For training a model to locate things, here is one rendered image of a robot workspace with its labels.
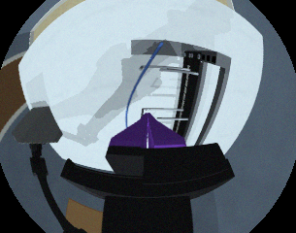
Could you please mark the blue cable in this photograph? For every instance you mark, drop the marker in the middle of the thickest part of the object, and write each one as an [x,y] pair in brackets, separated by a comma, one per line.
[152,57]

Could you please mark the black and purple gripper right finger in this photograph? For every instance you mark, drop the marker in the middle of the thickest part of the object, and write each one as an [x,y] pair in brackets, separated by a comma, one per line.
[160,136]

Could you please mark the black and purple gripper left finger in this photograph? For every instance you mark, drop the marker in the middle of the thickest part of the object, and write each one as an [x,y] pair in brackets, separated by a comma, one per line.
[135,135]

